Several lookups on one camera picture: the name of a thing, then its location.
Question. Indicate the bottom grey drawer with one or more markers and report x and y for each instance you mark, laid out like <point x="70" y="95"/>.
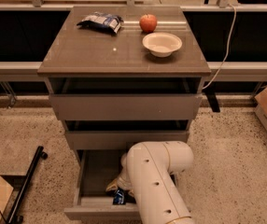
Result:
<point x="97" y="169"/>

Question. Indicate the blue pepsi can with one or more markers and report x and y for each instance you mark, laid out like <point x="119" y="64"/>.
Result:
<point x="119" y="197"/>

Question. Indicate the black metal stand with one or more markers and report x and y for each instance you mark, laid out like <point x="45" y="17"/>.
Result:
<point x="13" y="217"/>

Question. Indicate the red apple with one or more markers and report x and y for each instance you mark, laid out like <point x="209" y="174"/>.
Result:
<point x="148" y="23"/>

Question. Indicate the white bowl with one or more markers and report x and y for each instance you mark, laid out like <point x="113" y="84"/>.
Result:
<point x="162" y="44"/>

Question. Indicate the grey drawer cabinet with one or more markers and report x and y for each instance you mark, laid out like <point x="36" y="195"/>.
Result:
<point x="85" y="53"/>

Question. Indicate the middle grey drawer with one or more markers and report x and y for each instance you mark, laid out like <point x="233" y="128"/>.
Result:
<point x="112" y="134"/>

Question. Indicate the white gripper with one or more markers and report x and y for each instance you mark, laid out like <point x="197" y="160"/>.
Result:
<point x="124" y="181"/>

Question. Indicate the grey drawer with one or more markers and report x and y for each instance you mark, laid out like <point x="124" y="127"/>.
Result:
<point x="97" y="169"/>
<point x="112" y="134"/>
<point x="130" y="98"/>

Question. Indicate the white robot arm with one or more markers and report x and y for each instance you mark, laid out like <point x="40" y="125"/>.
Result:
<point x="146" y="175"/>

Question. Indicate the blue white chip bag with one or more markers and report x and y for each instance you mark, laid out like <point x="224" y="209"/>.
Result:
<point x="102" y="21"/>

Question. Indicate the top grey drawer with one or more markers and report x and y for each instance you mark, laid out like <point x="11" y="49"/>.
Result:
<point x="130" y="98"/>

